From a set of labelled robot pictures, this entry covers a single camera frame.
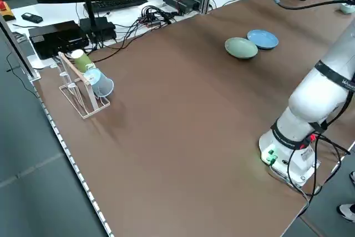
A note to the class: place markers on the red emergency stop button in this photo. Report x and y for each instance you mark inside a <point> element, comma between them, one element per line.
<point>4,9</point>

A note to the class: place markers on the black handheld device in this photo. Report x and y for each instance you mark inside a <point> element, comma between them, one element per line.
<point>32,17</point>

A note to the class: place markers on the blue paper cup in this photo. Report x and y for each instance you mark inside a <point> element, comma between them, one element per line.
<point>101,84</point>

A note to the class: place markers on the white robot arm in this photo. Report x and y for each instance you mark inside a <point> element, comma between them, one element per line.
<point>313,101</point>

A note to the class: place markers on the black keyboard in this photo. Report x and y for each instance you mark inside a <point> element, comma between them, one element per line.
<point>111,3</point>

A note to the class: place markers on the green paper cup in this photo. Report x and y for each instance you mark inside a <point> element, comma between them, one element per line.
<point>81,59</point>

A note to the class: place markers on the black USB hub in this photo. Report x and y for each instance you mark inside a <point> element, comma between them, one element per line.
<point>155,16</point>

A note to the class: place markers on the black monitor stand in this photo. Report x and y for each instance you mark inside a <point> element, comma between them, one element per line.
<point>97,27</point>

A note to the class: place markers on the person's foot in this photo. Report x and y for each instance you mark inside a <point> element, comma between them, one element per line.
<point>352,177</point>
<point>346,212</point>

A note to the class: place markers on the black computer box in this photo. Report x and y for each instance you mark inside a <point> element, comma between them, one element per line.
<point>55,38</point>

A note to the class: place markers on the blue plate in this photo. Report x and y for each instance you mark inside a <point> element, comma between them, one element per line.
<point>263,38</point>

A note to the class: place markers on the green plate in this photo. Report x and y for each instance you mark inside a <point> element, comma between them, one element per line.
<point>240,49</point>

